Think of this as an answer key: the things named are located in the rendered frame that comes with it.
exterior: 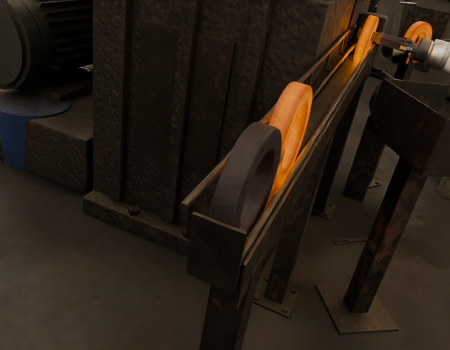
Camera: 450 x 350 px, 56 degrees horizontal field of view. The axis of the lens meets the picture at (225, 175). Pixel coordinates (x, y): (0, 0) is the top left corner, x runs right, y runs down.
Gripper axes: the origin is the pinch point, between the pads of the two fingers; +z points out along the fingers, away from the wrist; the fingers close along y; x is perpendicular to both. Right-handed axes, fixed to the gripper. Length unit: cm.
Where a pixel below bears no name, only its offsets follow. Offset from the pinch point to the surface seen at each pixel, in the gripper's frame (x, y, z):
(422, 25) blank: 2.8, 45.0, -16.3
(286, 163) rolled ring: -12, -88, -1
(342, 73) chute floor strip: -10.5, -19.0, 1.9
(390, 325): -73, -47, -40
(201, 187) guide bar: -8, -113, 5
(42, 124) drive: -56, -44, 101
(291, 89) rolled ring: 2, -92, 2
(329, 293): -74, -44, -20
